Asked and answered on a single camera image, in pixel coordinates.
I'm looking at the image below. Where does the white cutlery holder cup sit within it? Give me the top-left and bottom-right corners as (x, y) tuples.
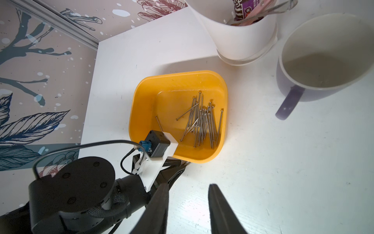
(186, 0), (278, 66)

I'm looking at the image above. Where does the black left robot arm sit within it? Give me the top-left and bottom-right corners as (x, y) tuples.
(1, 157), (185, 234)

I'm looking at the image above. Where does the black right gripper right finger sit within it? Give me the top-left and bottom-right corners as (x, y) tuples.
(208, 184), (247, 234)

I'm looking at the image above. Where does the purple mug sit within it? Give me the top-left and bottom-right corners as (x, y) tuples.
(275, 13), (374, 121)

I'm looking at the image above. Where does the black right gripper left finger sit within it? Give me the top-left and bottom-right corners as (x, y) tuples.
(130, 183), (169, 234)

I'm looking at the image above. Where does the yellow plastic storage box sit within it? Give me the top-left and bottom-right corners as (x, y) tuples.
(129, 71), (228, 163)

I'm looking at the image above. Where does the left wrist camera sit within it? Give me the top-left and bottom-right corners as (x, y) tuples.
(132, 130), (178, 192)

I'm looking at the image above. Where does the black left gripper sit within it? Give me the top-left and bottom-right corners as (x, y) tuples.
(132, 154), (187, 192)

